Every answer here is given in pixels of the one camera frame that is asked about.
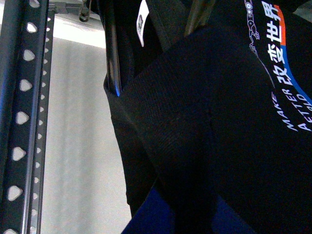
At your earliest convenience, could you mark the dark grey clothes rack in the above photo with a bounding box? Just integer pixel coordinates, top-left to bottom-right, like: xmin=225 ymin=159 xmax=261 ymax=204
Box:
xmin=0 ymin=0 xmax=80 ymax=234

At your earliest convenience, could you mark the black printed t-shirt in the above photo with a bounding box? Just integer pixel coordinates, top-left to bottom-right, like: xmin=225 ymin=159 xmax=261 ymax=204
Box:
xmin=91 ymin=0 xmax=312 ymax=234

